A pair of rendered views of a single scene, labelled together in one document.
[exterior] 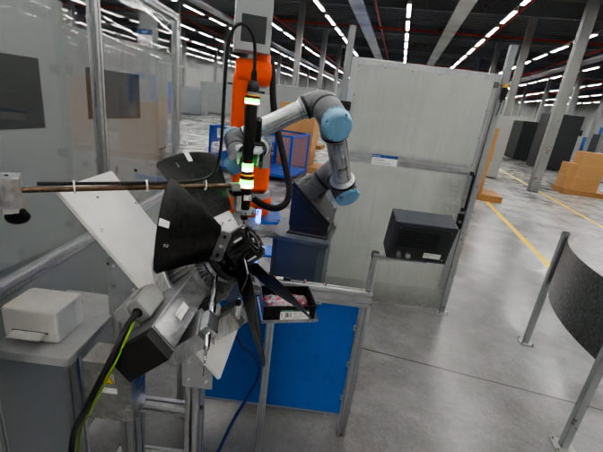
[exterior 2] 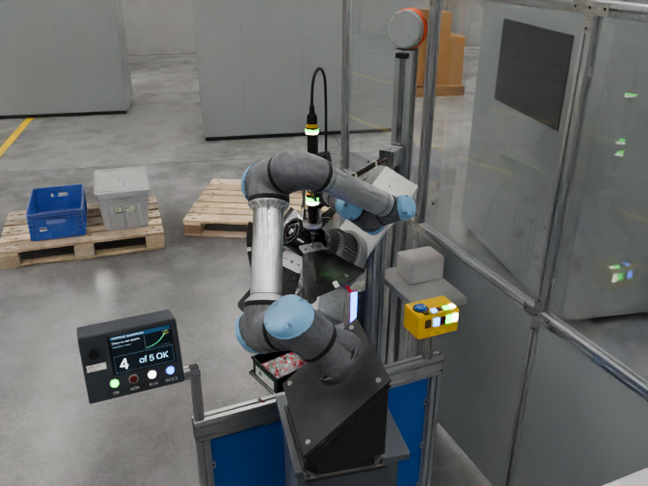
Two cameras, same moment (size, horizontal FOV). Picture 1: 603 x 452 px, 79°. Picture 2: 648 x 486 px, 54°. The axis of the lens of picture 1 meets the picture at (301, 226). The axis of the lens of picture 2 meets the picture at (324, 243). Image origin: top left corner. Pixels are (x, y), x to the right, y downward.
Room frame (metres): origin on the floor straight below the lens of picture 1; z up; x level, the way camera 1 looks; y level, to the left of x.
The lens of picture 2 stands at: (3.06, -0.60, 2.20)
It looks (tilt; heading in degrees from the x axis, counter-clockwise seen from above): 26 degrees down; 156
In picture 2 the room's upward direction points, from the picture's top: straight up
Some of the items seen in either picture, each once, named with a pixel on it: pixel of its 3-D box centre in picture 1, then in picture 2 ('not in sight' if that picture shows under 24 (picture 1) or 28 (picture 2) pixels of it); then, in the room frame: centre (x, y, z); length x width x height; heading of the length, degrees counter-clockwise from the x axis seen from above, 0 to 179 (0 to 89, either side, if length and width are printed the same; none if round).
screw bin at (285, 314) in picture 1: (286, 302); (289, 364); (1.33, 0.02, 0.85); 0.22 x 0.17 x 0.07; 104
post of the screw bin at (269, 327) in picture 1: (263, 387); not in sight; (1.32, 0.08, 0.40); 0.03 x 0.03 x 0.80; 15
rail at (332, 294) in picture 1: (275, 287); (326, 393); (1.50, 0.09, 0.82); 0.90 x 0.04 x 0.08; 90
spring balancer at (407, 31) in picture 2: not in sight; (408, 28); (0.73, 0.78, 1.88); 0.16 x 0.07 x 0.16; 35
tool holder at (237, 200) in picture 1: (242, 197); (313, 211); (1.13, 0.20, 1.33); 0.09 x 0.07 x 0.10; 125
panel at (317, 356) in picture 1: (267, 352); (325, 474); (1.50, 0.09, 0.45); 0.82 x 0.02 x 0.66; 90
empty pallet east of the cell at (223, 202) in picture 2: not in sight; (266, 207); (-1.88, 0.99, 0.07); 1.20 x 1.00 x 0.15; 62
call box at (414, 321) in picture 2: not in sight; (430, 318); (1.50, 0.48, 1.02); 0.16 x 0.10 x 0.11; 90
